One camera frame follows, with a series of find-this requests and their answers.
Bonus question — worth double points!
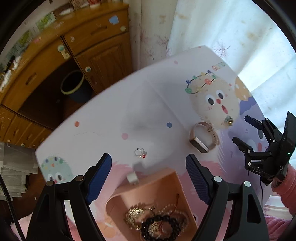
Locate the round pearl bracelet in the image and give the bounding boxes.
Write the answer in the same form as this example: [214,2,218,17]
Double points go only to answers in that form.
[159,203,189,230]

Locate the cartoon printed tablecloth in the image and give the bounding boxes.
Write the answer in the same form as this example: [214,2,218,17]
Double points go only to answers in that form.
[37,47,271,240]

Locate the red stone ring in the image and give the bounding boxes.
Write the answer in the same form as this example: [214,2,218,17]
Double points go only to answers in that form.
[134,147,148,159]

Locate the red string bracelet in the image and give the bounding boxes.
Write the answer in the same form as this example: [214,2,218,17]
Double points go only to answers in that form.
[162,193,181,232]

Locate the wooden desk with drawers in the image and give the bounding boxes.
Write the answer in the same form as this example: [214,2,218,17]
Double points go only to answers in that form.
[1,2,132,149]

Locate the dark waste bin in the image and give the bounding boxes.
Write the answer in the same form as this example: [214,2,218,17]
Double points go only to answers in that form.
[60,70,85,95]

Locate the green flower brooch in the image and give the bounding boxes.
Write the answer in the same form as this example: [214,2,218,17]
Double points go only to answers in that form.
[224,116,234,126]

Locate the pink band smartwatch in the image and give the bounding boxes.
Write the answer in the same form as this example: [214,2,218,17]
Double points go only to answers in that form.
[189,121,220,153]

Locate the white floral curtain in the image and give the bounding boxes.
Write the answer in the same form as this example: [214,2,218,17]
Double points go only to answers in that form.
[129,0,295,127]

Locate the black bead bracelet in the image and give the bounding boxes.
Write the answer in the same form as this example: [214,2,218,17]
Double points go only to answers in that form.
[140,214,182,241]

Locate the pink plastic tray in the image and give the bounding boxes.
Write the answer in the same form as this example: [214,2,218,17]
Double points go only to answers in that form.
[105,168,198,240]

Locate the gold leaf tiara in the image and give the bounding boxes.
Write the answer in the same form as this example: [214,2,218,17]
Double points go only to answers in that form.
[124,203,156,232]

